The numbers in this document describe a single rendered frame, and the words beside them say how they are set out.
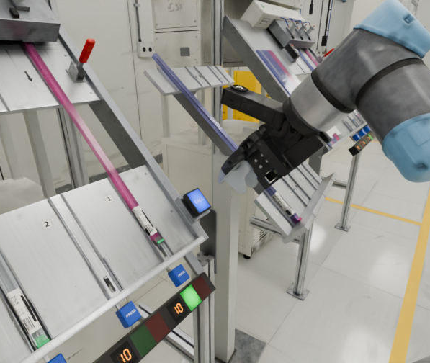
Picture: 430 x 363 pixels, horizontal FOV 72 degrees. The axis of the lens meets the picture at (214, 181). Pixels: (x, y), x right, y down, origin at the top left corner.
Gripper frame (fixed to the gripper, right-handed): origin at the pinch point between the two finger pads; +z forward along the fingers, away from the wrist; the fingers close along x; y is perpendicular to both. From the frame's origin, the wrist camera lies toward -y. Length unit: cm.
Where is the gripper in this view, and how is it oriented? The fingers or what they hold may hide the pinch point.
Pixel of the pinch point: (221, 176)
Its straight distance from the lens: 55.4
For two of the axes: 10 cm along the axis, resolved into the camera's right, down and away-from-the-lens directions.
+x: 6.1, -3.1, 7.3
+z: -5.3, 5.2, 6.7
